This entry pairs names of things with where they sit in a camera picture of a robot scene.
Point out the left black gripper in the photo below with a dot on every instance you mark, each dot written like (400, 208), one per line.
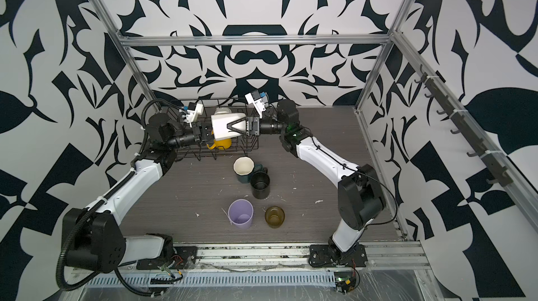
(203, 130)

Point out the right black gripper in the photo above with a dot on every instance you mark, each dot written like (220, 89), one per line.
(252, 120)

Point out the cream white mug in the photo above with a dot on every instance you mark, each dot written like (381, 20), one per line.
(219, 125)

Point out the white mug red inside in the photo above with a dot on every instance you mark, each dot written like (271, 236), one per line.
(222, 111)

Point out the yellow mug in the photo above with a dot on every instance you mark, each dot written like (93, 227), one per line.
(224, 144)

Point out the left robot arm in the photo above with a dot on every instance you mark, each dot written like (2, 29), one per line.
(92, 242)

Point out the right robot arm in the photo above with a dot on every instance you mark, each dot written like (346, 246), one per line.
(360, 194)

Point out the dark green mug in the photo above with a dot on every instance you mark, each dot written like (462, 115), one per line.
(244, 168)

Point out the black mug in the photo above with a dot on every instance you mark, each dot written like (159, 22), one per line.
(260, 185)

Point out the lavender cup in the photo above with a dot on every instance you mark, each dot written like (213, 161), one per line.
(240, 214)

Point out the olive glass cup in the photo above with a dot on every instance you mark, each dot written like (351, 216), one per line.
(274, 216)

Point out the small green circuit board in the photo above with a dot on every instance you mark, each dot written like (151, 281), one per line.
(346, 282)

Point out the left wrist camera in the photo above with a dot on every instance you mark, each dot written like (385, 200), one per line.
(192, 112)

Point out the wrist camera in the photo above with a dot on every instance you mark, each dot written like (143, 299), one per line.
(192, 112)
(259, 100)

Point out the black wire dish rack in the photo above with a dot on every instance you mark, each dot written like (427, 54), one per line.
(241, 145)

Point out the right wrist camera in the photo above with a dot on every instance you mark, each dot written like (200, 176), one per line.
(259, 100)

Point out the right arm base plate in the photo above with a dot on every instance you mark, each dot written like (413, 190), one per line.
(331, 256)

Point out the white slotted cable duct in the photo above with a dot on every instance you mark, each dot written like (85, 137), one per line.
(235, 279)

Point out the grey wall hook rail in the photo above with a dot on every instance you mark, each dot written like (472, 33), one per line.
(466, 126)

